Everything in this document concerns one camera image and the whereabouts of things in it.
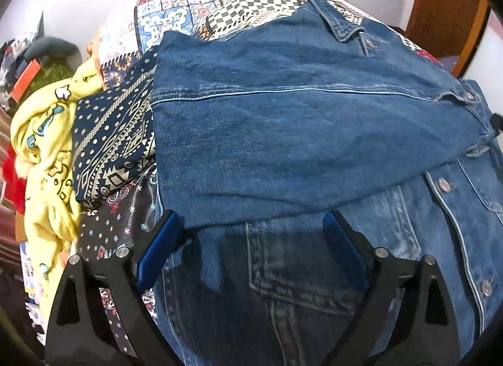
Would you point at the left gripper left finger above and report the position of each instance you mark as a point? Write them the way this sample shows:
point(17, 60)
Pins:
point(79, 333)

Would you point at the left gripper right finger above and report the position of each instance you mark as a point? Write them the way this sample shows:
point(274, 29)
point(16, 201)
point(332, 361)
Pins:
point(406, 316)

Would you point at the blue denim jacket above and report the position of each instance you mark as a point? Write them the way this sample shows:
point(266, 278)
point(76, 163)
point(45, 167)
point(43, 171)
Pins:
point(261, 133)

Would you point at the patchwork patterned bedspread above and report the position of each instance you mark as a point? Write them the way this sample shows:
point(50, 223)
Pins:
point(124, 216)

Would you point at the red fluffy item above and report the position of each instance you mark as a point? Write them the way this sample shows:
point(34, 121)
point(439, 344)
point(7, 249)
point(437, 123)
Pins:
point(15, 185)

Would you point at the navy patterned folded cloth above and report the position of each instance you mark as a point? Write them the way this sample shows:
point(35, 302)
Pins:
point(113, 137)

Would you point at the yellow cartoon print garment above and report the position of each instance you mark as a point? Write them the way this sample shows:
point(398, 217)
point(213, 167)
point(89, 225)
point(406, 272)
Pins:
point(41, 134)

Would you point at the orange box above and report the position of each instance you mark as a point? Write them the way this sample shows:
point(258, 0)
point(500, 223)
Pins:
point(25, 79)

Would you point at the clutter pile on cabinet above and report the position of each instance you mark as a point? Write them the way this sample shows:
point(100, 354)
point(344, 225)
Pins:
point(51, 52)

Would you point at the white decorated wardrobe door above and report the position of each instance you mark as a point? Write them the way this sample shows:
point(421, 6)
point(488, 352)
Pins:
point(486, 64)

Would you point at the brown wooden door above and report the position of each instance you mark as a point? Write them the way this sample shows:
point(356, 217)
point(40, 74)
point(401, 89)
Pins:
point(449, 29)

